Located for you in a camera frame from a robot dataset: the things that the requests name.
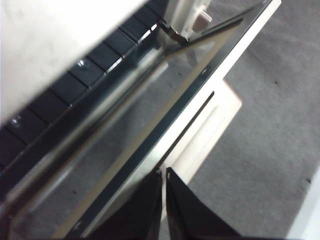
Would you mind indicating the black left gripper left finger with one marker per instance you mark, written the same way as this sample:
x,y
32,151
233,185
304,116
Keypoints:
x,y
140,212

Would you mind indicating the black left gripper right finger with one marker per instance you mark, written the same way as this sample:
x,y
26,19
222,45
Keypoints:
x,y
190,215

